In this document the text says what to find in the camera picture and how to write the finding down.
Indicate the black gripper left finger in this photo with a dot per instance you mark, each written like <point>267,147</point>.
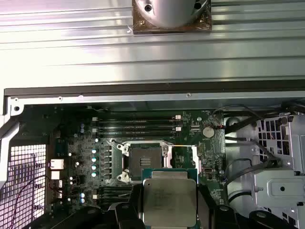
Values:
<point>136,207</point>

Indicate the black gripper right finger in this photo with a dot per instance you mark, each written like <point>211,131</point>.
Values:
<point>226,215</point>

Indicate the silver CPU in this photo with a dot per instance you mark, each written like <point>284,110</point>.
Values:
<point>169,198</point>

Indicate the metal socket cover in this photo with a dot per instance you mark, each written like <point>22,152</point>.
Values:
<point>196,158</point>

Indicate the thin metal locking lever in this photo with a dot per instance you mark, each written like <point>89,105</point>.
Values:
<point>116,141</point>
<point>125,194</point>

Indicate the black RAM slot white clips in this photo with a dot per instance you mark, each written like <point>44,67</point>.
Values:
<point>138,129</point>
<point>138,118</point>
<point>112,194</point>

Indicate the CPU socket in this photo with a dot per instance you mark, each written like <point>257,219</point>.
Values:
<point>145,152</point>

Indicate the metal disk bay cage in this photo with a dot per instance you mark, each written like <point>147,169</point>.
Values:
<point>274,183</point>

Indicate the green motherboard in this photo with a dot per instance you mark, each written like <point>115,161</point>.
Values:
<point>214,148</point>

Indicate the silver coin battery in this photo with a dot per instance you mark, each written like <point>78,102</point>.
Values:
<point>208,131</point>

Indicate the open PC case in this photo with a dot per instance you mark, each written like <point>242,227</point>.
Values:
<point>143,91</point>

